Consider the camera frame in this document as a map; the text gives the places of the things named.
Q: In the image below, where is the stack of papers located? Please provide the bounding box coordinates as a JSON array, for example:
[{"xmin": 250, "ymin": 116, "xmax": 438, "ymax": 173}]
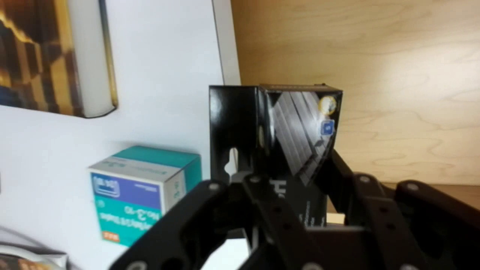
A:
[{"xmin": 0, "ymin": 226, "xmax": 69, "ymax": 270}]

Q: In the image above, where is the dark hardcover book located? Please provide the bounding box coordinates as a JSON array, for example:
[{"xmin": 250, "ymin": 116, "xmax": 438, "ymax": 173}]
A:
[{"xmin": 0, "ymin": 0, "xmax": 120, "ymax": 119}]

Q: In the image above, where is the dark brown card pack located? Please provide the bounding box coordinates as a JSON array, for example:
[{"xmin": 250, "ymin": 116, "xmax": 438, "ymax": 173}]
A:
[{"xmin": 207, "ymin": 82, "xmax": 345, "ymax": 230}]

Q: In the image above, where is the teal staple box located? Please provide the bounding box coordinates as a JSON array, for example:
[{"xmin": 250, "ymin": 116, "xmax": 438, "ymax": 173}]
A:
[{"xmin": 87, "ymin": 143, "xmax": 204, "ymax": 247}]

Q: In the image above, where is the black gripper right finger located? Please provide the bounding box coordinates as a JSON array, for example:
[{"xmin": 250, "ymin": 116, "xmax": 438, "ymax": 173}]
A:
[{"xmin": 324, "ymin": 148, "xmax": 480, "ymax": 270}]

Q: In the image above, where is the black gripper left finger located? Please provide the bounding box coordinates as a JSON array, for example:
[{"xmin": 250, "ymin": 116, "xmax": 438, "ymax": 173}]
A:
[{"xmin": 106, "ymin": 170, "xmax": 307, "ymax": 270}]

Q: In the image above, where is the white drawer wooden interior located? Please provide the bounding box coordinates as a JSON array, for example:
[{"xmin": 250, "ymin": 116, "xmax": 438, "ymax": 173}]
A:
[{"xmin": 211, "ymin": 0, "xmax": 480, "ymax": 211}]

